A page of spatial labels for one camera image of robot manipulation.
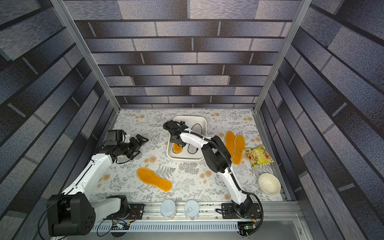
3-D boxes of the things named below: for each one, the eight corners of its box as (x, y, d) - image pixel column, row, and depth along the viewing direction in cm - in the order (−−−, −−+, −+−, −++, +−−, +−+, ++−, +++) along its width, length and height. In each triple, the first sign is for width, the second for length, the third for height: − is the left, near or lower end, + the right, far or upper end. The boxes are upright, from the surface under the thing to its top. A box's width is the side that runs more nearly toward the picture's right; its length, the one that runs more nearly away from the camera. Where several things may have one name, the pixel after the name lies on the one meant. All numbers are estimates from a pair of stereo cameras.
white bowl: (259, 196, 80) (263, 193, 76) (254, 176, 87) (257, 173, 83) (279, 196, 80) (283, 193, 76) (272, 176, 87) (276, 173, 83)
